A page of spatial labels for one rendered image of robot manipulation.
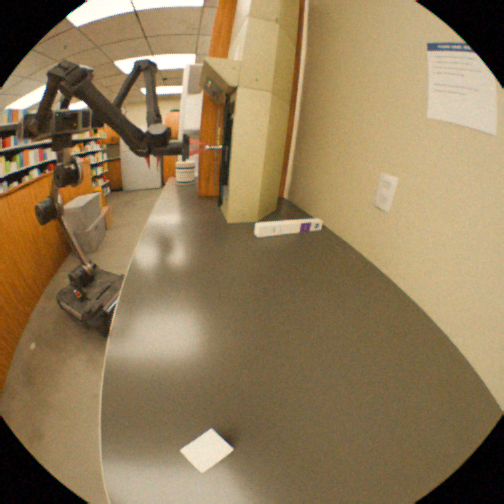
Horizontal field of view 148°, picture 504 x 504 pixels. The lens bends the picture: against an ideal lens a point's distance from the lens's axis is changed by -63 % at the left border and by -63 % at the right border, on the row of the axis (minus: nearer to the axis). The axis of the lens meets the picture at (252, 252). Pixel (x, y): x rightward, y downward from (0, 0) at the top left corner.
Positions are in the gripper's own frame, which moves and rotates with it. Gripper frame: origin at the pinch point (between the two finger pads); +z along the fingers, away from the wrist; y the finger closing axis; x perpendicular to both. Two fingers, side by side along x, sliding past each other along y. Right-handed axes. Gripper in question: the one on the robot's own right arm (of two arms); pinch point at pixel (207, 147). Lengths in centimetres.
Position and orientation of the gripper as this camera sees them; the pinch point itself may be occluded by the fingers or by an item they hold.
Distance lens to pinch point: 74.7
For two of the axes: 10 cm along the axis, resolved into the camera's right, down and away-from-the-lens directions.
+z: 9.5, -0.8, 3.0
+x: -3.0, -5.2, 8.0
